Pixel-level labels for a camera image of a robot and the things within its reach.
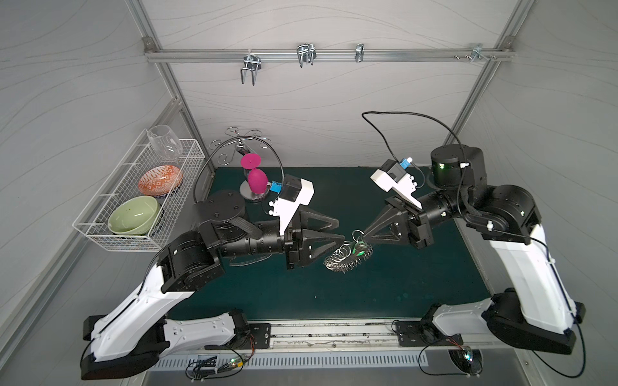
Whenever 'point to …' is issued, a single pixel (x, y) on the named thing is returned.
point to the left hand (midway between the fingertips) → (337, 236)
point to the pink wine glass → (257, 178)
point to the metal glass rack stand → (234, 141)
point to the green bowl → (135, 216)
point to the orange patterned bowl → (160, 180)
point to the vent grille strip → (302, 361)
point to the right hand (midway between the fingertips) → (361, 240)
